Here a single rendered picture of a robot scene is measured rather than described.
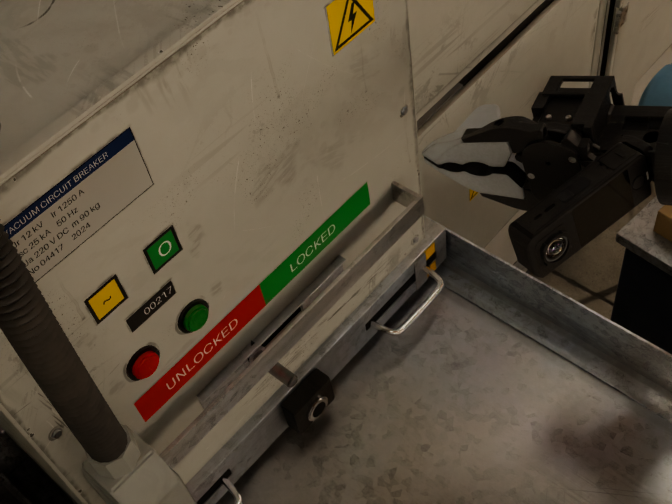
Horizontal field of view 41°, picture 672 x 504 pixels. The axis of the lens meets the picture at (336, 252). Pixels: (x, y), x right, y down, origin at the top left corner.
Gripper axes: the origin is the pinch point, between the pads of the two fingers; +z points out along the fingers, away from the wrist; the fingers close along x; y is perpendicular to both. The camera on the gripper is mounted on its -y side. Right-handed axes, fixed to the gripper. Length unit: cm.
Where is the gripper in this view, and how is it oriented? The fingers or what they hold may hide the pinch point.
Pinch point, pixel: (434, 161)
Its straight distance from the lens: 76.7
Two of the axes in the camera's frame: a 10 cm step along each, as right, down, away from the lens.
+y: 4.5, -7.3, 5.1
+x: -3.5, -6.7, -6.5
